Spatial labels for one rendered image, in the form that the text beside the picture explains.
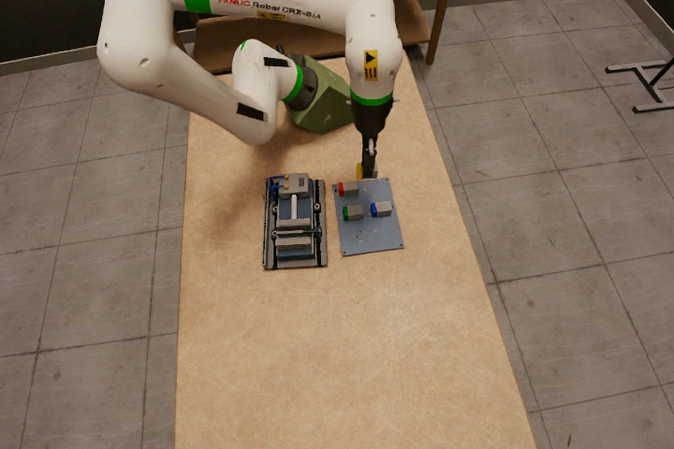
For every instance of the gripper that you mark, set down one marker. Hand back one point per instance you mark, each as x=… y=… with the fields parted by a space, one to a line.
x=369 y=133

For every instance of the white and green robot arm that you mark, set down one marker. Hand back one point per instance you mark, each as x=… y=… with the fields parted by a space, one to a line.
x=137 y=51

